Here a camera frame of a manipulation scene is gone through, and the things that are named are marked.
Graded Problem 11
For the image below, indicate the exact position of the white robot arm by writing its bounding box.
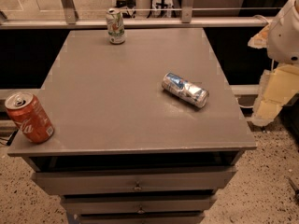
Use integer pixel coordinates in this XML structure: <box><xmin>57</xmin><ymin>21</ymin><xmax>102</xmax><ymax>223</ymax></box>
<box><xmin>248</xmin><ymin>0</ymin><xmax>299</xmax><ymax>127</ymax></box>

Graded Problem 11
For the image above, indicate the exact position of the blue silver redbull can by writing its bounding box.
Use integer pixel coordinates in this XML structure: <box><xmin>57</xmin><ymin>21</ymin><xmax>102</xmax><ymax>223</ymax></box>
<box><xmin>162</xmin><ymin>73</ymin><xmax>209</xmax><ymax>108</ymax></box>

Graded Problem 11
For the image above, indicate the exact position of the white green soda can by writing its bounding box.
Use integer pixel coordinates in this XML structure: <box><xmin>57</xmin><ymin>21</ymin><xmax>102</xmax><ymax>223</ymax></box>
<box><xmin>106</xmin><ymin>8</ymin><xmax>125</xmax><ymax>44</ymax></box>

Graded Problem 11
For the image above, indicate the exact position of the red coca-cola can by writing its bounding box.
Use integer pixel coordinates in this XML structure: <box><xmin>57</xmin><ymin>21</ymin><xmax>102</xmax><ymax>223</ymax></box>
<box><xmin>5</xmin><ymin>92</ymin><xmax>54</xmax><ymax>144</ymax></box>

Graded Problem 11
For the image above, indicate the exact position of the top grey drawer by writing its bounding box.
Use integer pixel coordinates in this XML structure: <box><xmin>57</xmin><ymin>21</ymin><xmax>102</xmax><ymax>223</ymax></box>
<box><xmin>32</xmin><ymin>166</ymin><xmax>236</xmax><ymax>195</ymax></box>

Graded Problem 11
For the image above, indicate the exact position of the grey drawer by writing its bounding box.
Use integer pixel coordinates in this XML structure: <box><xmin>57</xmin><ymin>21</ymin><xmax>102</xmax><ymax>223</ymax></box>
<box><xmin>61</xmin><ymin>192</ymin><xmax>216</xmax><ymax>215</ymax></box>
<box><xmin>32</xmin><ymin>166</ymin><xmax>236</xmax><ymax>195</ymax></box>
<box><xmin>78</xmin><ymin>212</ymin><xmax>205</xmax><ymax>224</ymax></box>

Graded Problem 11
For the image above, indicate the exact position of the grey drawer cabinet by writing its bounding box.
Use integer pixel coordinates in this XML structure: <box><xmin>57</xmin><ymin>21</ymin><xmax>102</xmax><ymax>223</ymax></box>
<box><xmin>7</xmin><ymin>27</ymin><xmax>258</xmax><ymax>224</ymax></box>

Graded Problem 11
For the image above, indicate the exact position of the middle grey drawer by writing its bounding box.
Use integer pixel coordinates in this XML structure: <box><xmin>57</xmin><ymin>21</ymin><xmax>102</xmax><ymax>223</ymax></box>
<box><xmin>61</xmin><ymin>192</ymin><xmax>216</xmax><ymax>215</ymax></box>

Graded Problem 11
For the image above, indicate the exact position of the metal window railing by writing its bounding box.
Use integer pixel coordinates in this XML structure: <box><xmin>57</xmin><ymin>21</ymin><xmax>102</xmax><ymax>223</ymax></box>
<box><xmin>0</xmin><ymin>0</ymin><xmax>286</xmax><ymax>30</ymax></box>

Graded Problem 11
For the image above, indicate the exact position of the bottom grey drawer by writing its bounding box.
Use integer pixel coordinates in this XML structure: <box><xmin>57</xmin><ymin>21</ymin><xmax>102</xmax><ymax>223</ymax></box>
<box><xmin>78</xmin><ymin>212</ymin><xmax>205</xmax><ymax>224</ymax></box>

